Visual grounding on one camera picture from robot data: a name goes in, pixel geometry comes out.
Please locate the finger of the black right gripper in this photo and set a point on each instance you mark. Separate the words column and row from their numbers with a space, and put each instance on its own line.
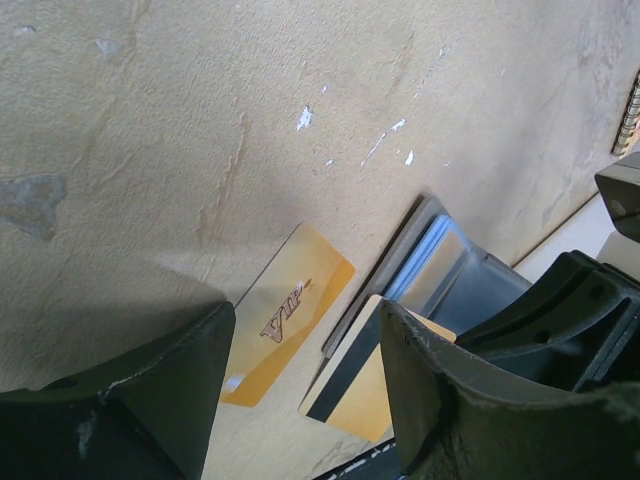
column 575, row 329

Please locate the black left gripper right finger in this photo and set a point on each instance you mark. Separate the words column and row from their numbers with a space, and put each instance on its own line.
column 456, row 416

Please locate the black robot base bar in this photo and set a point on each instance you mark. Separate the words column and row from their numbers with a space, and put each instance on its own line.
column 378, row 463

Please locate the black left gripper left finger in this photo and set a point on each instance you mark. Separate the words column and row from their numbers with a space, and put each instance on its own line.
column 145, row 414

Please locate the grey card holder wallet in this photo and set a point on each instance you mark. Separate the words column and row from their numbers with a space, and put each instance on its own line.
column 433, row 269

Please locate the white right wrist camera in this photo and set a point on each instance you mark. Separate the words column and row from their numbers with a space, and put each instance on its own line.
column 618, row 185

